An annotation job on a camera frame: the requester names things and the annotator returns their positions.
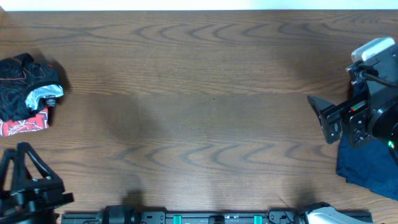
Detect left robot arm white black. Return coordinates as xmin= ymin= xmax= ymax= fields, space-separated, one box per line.
xmin=1 ymin=142 xmax=143 ymax=224

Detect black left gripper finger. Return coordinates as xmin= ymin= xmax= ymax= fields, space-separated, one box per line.
xmin=16 ymin=142 xmax=62 ymax=184
xmin=1 ymin=149 xmax=16 ymax=193

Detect red folded printed t-shirt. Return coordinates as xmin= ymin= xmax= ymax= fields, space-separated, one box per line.
xmin=1 ymin=107 xmax=49 ymax=137

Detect dark navy blue garment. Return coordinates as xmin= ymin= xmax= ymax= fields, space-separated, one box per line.
xmin=336 ymin=134 xmax=397 ymax=200

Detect black cycling jersey orange lines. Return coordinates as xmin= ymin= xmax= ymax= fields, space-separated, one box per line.
xmin=1 ymin=53 xmax=64 ymax=121

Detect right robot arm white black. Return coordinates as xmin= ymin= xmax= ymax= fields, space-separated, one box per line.
xmin=307 ymin=44 xmax=397 ymax=200

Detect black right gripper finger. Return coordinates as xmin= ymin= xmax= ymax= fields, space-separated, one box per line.
xmin=321 ymin=121 xmax=341 ymax=144
xmin=307 ymin=95 xmax=336 ymax=120

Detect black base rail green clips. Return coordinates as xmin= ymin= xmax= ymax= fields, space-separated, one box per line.
xmin=61 ymin=208 xmax=373 ymax=224

